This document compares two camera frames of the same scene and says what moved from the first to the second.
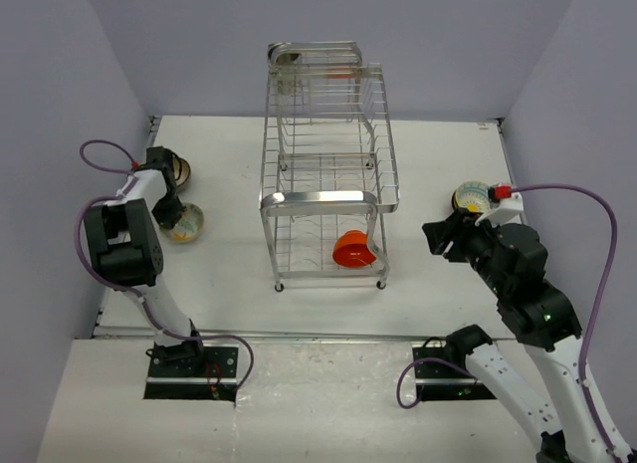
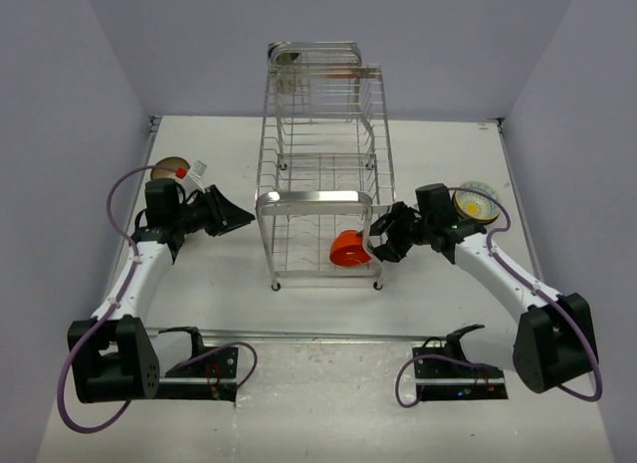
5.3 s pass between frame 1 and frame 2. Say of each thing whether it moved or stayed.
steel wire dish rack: stayed
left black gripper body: moved
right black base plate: stayed
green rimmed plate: stayed
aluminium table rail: stayed
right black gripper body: moved
